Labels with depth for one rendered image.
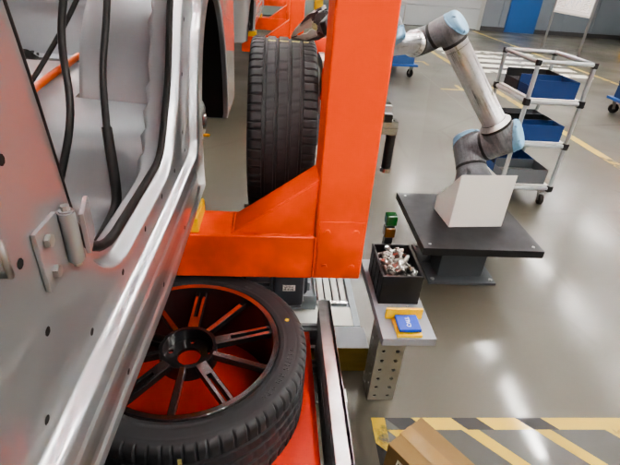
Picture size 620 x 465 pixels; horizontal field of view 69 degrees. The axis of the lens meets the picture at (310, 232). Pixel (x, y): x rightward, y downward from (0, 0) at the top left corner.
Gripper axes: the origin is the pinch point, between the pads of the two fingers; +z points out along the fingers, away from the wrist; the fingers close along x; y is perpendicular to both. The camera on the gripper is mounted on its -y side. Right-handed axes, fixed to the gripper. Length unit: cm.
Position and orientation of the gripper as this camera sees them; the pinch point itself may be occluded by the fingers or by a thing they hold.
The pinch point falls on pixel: (294, 36)
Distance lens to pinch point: 173.3
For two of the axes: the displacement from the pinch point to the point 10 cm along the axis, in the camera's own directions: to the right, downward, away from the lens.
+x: -4.1, -7.2, -5.6
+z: -9.1, 3.6, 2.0
